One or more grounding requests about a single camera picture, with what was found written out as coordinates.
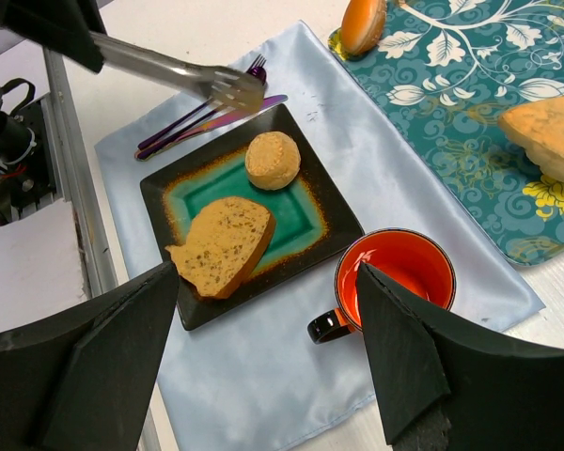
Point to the purple spoon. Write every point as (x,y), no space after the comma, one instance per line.
(143,154)

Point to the purple fork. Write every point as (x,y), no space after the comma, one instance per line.
(178,124)

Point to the orange black mug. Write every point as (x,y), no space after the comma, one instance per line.
(410,258)

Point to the small round bread roll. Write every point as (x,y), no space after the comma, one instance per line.
(272,161)

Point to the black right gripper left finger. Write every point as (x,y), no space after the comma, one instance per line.
(82,379)

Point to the aluminium frame rail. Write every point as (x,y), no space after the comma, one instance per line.
(75,179)

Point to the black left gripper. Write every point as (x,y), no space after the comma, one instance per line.
(64,27)

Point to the square green black plate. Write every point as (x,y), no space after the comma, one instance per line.
(313,220)

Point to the white foam board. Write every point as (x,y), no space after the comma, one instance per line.
(41,271)

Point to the iridescent purple knife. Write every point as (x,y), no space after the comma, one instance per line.
(225,117)

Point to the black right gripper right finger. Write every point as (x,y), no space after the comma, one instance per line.
(445,383)

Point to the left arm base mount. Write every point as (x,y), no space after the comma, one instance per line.
(27,176)

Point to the metal serving tongs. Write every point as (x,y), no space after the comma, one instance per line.
(227,86)

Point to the teal floral tray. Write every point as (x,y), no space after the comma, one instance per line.
(443,72)

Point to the brown bread slice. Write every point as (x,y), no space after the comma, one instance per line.
(225,243)

